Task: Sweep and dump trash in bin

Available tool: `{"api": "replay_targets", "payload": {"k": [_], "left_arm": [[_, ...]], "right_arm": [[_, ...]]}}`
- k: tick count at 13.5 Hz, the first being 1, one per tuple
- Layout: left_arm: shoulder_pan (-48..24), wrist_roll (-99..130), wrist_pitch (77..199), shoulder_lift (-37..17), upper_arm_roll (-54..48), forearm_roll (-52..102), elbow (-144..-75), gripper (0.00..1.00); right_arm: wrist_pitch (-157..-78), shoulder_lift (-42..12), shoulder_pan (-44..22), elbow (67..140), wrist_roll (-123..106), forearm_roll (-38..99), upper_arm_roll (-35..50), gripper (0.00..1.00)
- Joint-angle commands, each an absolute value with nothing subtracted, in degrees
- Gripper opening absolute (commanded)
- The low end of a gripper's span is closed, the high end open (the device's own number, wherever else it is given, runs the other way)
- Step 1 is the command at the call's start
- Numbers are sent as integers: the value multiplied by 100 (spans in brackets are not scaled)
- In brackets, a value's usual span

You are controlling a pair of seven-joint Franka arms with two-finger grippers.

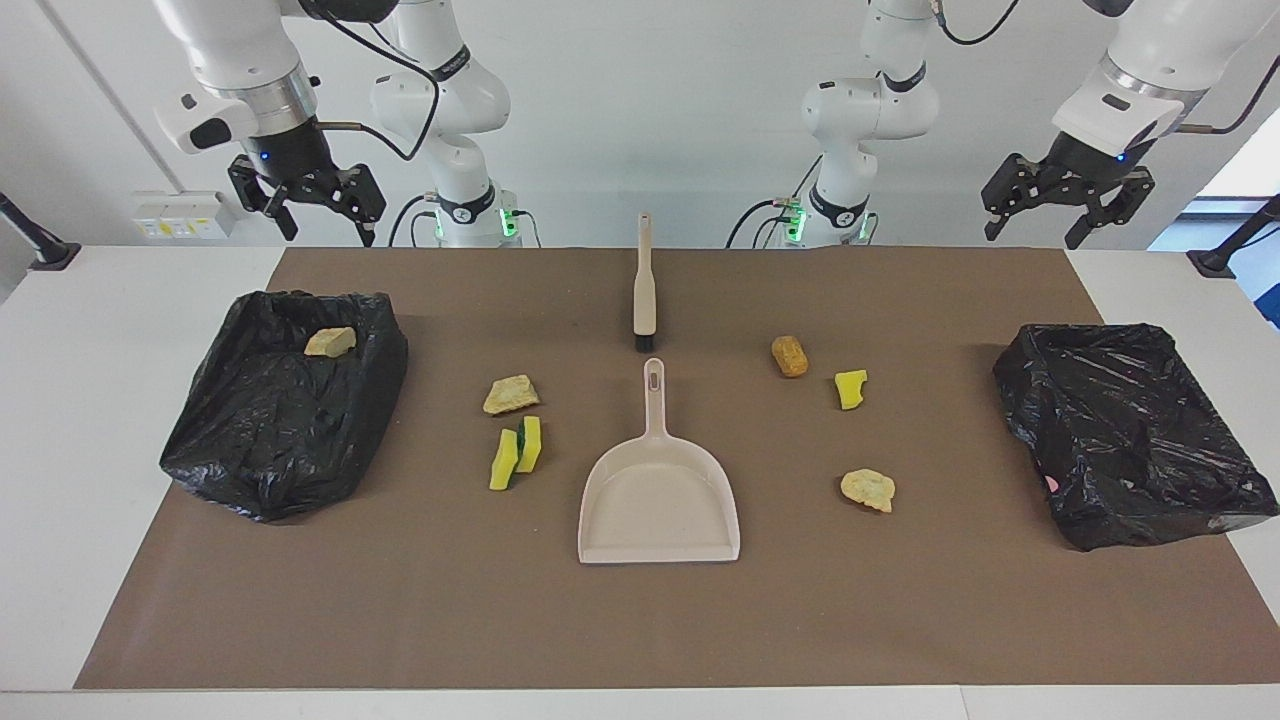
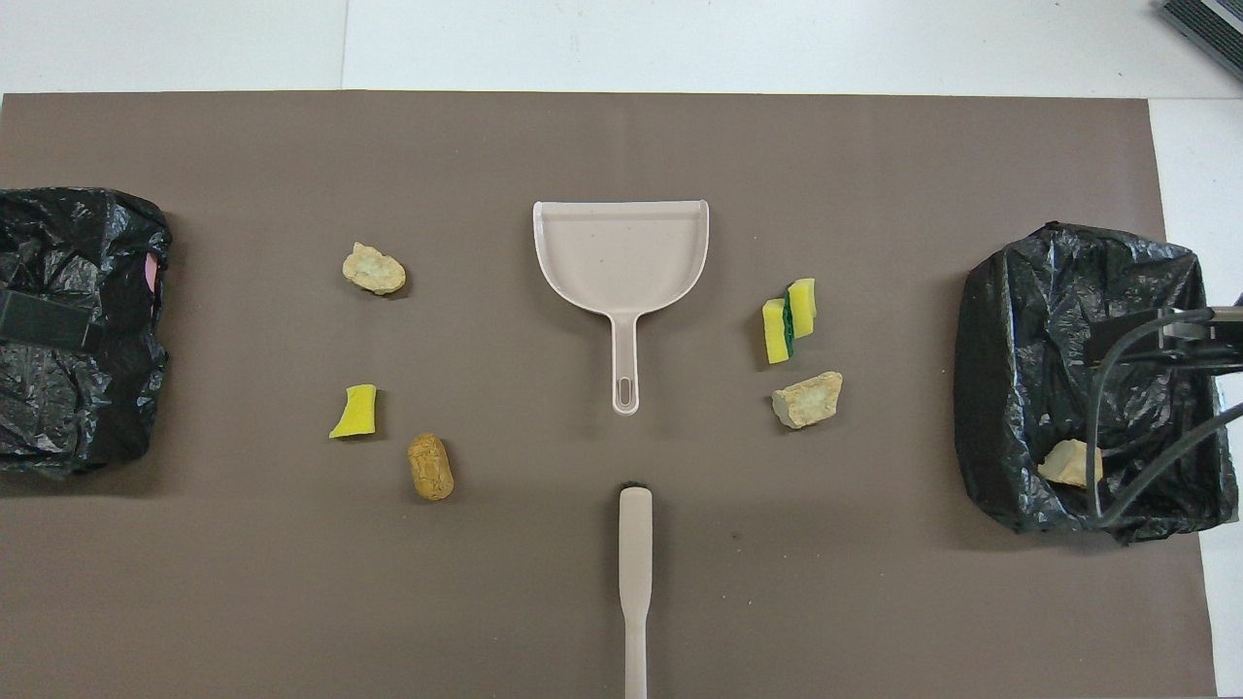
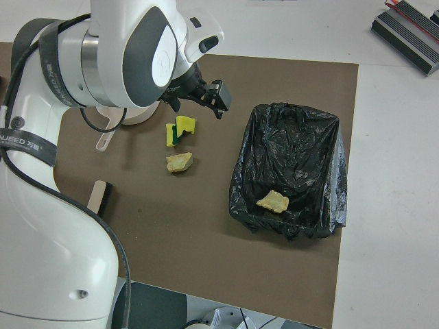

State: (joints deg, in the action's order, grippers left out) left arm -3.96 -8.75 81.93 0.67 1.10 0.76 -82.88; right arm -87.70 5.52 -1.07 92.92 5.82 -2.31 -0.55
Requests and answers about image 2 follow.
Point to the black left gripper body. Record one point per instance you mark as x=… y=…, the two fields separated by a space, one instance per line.
x=44 y=320

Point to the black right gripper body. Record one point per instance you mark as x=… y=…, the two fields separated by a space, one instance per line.
x=1126 y=346

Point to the beige stone-like foam chunk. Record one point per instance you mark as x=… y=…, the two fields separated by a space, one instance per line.
x=806 y=400

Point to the plain yellow sponge piece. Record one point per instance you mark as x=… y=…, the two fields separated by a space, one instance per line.
x=356 y=413

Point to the beige orange striped foam chunk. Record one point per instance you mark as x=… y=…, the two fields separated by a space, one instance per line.
x=374 y=270

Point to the brown cork-like chunk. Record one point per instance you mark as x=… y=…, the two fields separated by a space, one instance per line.
x=430 y=468

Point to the beige plastic dustpan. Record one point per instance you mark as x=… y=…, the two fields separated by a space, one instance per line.
x=621 y=257

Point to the beige brush with black bristles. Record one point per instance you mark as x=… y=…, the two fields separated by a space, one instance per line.
x=636 y=544

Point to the black bag bin with pink scrap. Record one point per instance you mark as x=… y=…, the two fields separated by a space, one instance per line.
x=117 y=388

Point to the black bag lined bin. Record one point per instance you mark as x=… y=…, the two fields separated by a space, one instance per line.
x=1020 y=388

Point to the pale beige foam chunk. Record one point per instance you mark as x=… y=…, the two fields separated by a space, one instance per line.
x=1066 y=464

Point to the grey ribbed device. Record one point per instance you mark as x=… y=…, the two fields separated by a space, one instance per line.
x=1209 y=21

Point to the brown table mat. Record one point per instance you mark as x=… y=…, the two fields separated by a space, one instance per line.
x=583 y=146

